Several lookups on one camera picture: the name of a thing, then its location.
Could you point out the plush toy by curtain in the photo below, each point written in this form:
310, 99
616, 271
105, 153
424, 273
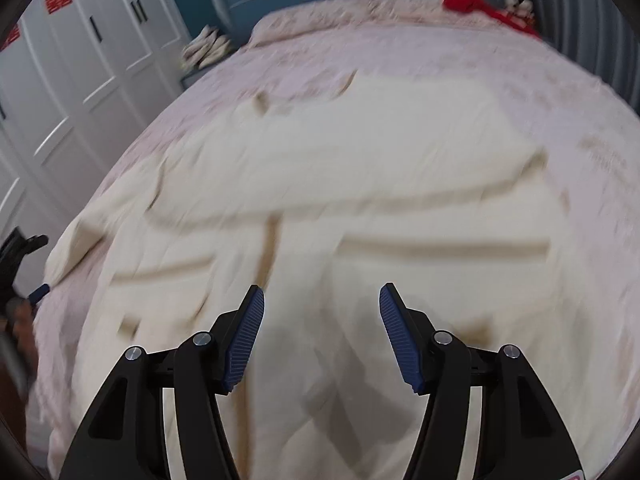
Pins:
522, 9

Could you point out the white panelled wardrobe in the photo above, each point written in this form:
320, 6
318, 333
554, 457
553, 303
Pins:
80, 81

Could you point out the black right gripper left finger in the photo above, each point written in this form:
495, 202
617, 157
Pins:
122, 434

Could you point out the pink butterfly bedspread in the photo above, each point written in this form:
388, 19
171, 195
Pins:
591, 135

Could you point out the blue-grey curtain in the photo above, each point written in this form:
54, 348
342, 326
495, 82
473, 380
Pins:
595, 35

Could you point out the cream quilted jacket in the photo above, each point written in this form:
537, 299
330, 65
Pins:
422, 183

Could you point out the red garment on bed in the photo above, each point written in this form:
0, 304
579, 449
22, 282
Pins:
499, 15

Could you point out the person's left hand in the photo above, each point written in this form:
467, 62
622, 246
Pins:
23, 331

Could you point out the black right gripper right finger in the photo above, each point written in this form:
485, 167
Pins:
522, 435

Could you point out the pile of cream clothes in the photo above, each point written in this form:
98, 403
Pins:
209, 47

